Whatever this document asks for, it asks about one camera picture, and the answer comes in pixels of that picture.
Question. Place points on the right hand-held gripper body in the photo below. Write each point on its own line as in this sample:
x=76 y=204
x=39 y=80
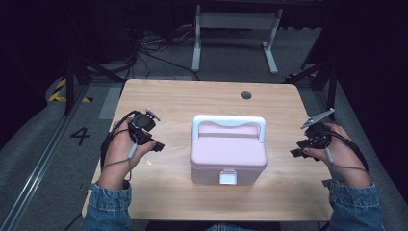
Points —
x=316 y=133

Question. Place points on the pink storage box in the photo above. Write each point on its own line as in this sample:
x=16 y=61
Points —
x=228 y=150

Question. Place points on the yellow black floor tape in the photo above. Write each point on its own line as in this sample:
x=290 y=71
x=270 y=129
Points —
x=65 y=93

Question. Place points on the metal floor rail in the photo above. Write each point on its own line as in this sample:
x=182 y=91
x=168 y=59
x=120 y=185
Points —
x=35 y=160

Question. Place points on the person's left hand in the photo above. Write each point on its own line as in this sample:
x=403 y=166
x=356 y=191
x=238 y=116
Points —
x=120 y=154

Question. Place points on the black tripod stand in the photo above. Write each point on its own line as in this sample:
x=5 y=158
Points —
x=320 y=77
x=84 y=73

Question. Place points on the person's right hand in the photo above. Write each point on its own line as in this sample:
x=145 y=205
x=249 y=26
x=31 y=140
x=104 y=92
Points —
x=340 y=154

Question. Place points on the white metal table frame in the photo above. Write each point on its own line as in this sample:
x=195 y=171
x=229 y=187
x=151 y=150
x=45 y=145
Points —
x=235 y=35

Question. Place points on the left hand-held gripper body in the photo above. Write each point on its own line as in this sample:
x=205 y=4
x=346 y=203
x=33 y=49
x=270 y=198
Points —
x=142 y=123

